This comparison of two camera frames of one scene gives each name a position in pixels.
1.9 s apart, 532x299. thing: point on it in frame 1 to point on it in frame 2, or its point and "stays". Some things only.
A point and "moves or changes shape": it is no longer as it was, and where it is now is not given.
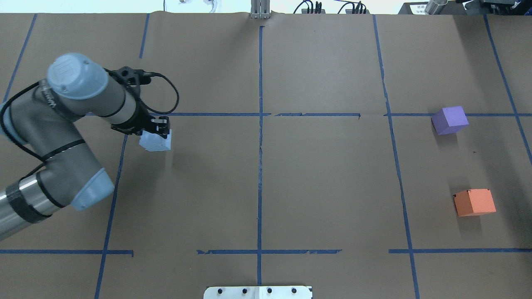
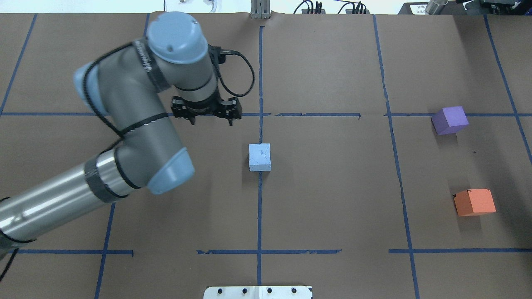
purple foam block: x=449 y=120 stays
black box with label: x=413 y=8 stays
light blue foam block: x=153 y=142 moves or changes shape
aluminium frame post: x=260 y=9 stays
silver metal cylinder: x=434 y=7 stays
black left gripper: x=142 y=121 to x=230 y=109
